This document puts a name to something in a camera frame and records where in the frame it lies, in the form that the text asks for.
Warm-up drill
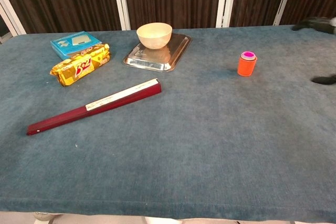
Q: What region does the pink plastic cup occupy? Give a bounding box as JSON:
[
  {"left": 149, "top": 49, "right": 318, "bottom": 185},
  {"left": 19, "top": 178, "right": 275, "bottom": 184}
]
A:
[{"left": 241, "top": 50, "right": 257, "bottom": 60}]

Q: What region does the beige bowl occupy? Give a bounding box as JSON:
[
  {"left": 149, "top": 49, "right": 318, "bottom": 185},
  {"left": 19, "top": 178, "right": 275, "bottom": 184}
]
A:
[{"left": 136, "top": 22, "right": 173, "bottom": 50}]

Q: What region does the orange plastic cup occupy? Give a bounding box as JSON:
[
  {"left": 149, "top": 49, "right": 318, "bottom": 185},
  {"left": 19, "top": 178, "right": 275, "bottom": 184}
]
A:
[{"left": 237, "top": 55, "right": 258, "bottom": 77}]

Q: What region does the steel rectangular tray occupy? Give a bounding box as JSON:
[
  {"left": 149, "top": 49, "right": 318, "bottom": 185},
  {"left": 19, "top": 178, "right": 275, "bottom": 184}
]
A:
[{"left": 122, "top": 33, "right": 193, "bottom": 73}]

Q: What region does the yellow biscuit packet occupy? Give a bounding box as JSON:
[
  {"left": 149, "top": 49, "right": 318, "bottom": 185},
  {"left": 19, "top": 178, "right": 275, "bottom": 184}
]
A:
[{"left": 49, "top": 43, "right": 111, "bottom": 87}]

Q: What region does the dark red folded fan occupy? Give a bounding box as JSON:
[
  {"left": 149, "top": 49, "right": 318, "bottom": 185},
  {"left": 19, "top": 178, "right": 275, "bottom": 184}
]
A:
[{"left": 26, "top": 78, "right": 162, "bottom": 136}]

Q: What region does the blue kitchen scale box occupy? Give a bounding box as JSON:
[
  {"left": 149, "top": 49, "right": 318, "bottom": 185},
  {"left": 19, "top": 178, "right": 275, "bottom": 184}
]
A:
[{"left": 50, "top": 30, "right": 102, "bottom": 61}]

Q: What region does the blue table cloth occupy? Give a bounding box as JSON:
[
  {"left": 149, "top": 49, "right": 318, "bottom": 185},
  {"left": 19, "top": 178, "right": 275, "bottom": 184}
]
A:
[{"left": 0, "top": 26, "right": 336, "bottom": 222}]

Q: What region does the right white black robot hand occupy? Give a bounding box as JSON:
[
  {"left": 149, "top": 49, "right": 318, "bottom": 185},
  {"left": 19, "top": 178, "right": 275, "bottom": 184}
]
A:
[{"left": 291, "top": 16, "right": 336, "bottom": 86}]

